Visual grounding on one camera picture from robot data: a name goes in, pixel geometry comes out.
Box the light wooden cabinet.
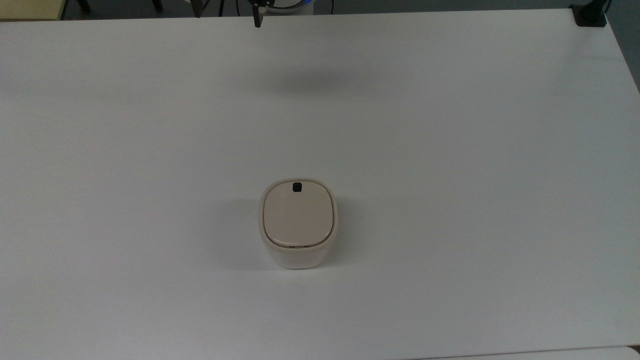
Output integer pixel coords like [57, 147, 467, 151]
[0, 0, 69, 21]

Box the beige plastic trash bin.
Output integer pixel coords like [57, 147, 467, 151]
[258, 177, 340, 270]

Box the beige trash bin lid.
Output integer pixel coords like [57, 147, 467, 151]
[263, 180, 335, 250]

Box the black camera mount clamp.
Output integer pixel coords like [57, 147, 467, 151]
[569, 0, 612, 27]

